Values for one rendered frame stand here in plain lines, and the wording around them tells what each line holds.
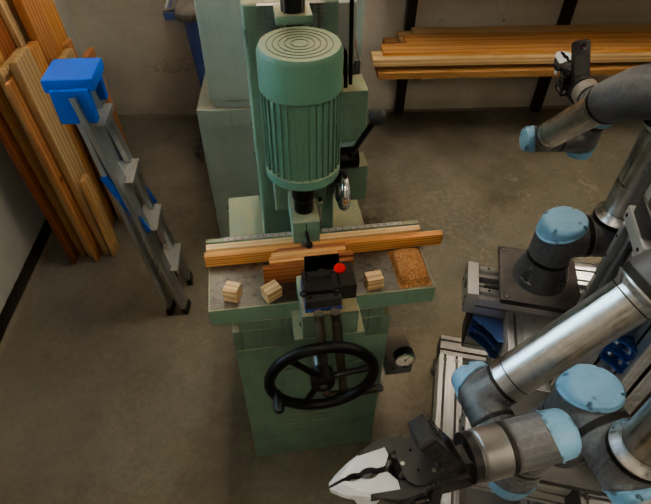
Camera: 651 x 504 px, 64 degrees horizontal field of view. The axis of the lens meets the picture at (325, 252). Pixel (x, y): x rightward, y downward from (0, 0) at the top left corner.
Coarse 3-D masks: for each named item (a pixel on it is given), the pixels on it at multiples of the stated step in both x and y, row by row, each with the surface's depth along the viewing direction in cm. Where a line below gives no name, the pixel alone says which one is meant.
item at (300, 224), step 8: (288, 192) 139; (288, 200) 138; (288, 208) 143; (296, 216) 132; (304, 216) 132; (312, 216) 132; (296, 224) 130; (304, 224) 131; (312, 224) 131; (296, 232) 132; (304, 232) 133; (312, 232) 133; (296, 240) 134; (304, 240) 135; (312, 240) 135
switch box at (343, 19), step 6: (342, 0) 125; (348, 0) 125; (354, 0) 125; (342, 6) 125; (348, 6) 125; (354, 6) 126; (342, 12) 126; (348, 12) 126; (354, 12) 127; (342, 18) 127; (348, 18) 127; (354, 18) 128; (342, 24) 128; (348, 24) 128; (354, 24) 129; (342, 30) 129; (348, 30) 130; (354, 30) 130; (342, 36) 130; (348, 36) 131; (354, 36) 131; (342, 42) 132; (348, 42) 132; (354, 42) 132; (348, 48) 133; (354, 48) 133; (348, 54) 134; (354, 54) 135; (348, 60) 135
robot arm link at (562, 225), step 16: (560, 208) 139; (544, 224) 136; (560, 224) 135; (576, 224) 134; (592, 224) 136; (544, 240) 137; (560, 240) 134; (576, 240) 133; (592, 240) 135; (544, 256) 140; (560, 256) 138; (576, 256) 139
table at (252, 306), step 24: (240, 264) 143; (264, 264) 143; (360, 264) 143; (384, 264) 144; (216, 288) 137; (288, 288) 137; (360, 288) 137; (384, 288) 137; (408, 288) 137; (432, 288) 138; (216, 312) 132; (240, 312) 133; (264, 312) 135; (288, 312) 136; (360, 336) 132
